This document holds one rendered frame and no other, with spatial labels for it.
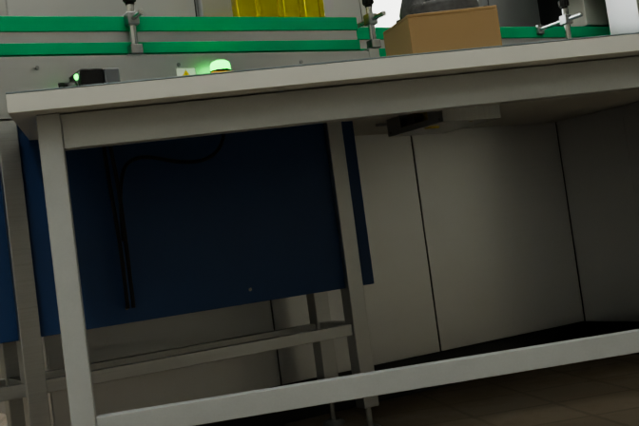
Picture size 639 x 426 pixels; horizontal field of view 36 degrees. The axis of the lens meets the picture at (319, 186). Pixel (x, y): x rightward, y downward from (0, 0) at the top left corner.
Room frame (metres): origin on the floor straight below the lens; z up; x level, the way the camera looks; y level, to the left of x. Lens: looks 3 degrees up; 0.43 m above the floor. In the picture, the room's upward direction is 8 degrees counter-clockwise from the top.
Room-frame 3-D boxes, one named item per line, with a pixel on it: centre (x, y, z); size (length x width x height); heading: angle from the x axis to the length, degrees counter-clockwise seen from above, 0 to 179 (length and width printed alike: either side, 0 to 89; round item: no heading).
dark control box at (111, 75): (1.95, 0.42, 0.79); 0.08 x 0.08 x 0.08; 30
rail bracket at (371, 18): (2.37, -0.16, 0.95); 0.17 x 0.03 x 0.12; 30
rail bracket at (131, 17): (2.02, 0.33, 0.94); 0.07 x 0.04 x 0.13; 30
